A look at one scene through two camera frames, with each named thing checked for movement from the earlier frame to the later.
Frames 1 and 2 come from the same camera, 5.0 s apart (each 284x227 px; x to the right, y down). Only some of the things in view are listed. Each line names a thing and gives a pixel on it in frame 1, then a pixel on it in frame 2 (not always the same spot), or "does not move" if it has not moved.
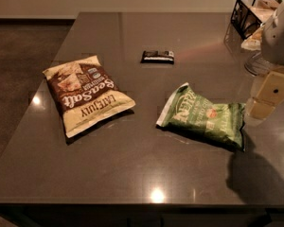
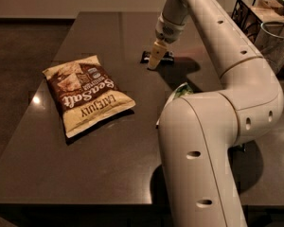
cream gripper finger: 277,85 → 158,50
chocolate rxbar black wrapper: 155,57 does not move
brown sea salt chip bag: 85,95 does not move
